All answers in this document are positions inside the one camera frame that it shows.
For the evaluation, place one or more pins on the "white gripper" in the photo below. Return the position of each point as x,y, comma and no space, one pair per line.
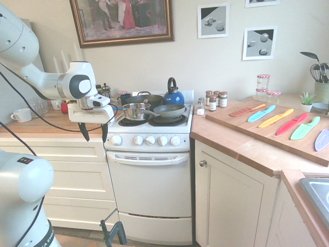
87,114

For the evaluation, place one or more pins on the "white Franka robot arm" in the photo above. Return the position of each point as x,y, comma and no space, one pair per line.
15,43

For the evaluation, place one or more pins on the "white freestanding oven stove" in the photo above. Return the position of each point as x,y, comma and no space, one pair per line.
151,154

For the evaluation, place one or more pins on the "white oven door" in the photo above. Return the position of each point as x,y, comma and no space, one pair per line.
150,185

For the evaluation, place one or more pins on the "white oven bottom drawer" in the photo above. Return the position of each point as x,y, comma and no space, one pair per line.
156,227

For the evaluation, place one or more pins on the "large white stove knob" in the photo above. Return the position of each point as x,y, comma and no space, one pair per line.
116,139

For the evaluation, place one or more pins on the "red mug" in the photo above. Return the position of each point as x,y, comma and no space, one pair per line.
64,107

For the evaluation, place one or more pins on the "french press coffee maker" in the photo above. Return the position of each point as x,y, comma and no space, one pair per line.
106,90

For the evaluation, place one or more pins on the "dark blue mug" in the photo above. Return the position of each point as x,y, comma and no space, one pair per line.
124,98

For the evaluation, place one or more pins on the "stainless steel saucepan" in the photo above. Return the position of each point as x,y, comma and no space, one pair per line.
135,111

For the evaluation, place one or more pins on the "jar with red checkered lid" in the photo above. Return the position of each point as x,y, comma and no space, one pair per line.
123,92

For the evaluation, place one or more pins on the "cream drawer cabinet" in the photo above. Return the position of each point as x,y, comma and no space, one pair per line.
69,180

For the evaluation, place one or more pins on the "clear drinking glass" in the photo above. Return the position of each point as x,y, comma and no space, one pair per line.
43,106

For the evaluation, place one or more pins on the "dark wok pan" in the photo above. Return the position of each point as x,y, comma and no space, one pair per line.
145,99

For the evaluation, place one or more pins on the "white coffee mug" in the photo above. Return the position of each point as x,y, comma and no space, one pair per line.
21,115

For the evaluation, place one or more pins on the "white taper candle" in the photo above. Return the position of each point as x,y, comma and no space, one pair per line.
55,64
64,60

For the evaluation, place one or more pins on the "grey frying pan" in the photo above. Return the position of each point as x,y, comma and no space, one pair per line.
169,110

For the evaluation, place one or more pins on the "black clamp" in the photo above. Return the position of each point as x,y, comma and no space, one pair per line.
113,229

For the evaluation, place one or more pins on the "glass salt shaker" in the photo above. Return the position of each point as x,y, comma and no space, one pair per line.
200,107

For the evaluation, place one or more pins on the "round metal cabinet knob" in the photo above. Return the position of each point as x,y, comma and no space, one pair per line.
203,162

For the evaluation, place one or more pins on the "gold framed painting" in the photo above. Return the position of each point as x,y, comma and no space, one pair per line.
120,20

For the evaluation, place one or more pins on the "spice jar brown lid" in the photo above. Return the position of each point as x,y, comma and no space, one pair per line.
223,99
208,96
216,93
212,103

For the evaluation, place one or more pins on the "red-orange serrated knife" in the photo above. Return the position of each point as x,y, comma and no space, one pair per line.
244,110

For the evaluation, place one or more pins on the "cream cabinet with knob door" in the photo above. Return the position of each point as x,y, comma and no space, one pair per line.
231,200

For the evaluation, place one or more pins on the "blue sheathed knife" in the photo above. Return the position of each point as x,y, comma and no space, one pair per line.
260,113

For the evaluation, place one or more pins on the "short glass jar checkered lid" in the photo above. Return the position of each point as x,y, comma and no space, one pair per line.
273,97
261,95

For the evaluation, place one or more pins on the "large wooden cutting board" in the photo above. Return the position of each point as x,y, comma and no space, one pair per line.
267,133

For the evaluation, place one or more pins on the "tall glass jar checkered lid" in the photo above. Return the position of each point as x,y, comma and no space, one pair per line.
263,81

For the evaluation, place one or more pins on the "yellow sheathed knife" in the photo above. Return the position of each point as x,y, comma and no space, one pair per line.
276,118

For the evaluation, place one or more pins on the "red sheathed knife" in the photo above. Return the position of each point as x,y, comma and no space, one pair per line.
291,124

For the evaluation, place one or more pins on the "green sheathed knife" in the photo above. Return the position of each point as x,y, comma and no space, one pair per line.
304,128

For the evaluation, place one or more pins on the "grey shapes print partly seen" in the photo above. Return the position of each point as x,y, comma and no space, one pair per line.
262,2

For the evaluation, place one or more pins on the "small potted succulent plant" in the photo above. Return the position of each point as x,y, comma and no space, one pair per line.
307,101

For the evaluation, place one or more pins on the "light blue bowl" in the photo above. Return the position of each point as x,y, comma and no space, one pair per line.
320,107

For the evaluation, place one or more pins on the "purple sheathed knife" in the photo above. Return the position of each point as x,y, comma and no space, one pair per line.
322,140

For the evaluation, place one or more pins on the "metal whisk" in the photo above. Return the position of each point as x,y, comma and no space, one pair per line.
315,72

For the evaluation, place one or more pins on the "black spatula utensil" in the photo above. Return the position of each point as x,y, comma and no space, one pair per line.
311,56

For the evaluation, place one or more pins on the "green utensil holder crock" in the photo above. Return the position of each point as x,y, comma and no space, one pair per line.
321,91

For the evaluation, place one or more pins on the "stainless steel sink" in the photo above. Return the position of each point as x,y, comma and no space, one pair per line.
317,193

